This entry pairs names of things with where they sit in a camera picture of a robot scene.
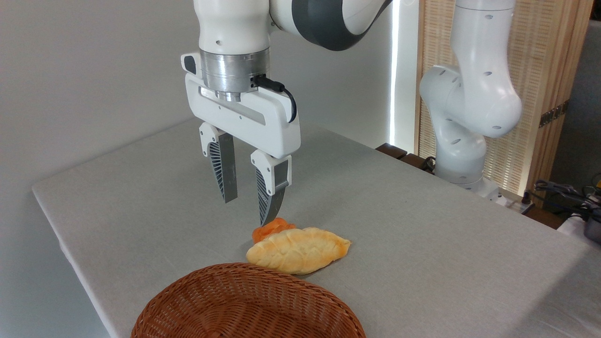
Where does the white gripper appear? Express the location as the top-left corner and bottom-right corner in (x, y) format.
(181, 52), (301, 227)

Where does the grey tablecloth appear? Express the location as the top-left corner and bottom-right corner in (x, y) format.
(32, 116), (601, 338)

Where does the dark grey device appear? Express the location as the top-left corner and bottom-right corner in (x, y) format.
(584, 215), (601, 245)

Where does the dark wooden furniture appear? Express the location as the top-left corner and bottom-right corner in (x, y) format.
(376, 143), (435, 174)

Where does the black cable bundle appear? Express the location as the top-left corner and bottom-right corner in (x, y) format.
(533, 179), (601, 222)

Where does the brown wicker basket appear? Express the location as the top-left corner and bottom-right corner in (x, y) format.
(131, 262), (367, 338)

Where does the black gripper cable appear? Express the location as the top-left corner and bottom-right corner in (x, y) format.
(254, 75), (298, 123)

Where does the small orange food piece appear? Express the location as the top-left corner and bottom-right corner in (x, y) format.
(252, 217), (297, 244)

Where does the wooden slatted screen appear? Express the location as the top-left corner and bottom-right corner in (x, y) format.
(415, 0), (594, 198)

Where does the golden bread loaf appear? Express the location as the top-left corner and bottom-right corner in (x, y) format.
(246, 227), (352, 275)

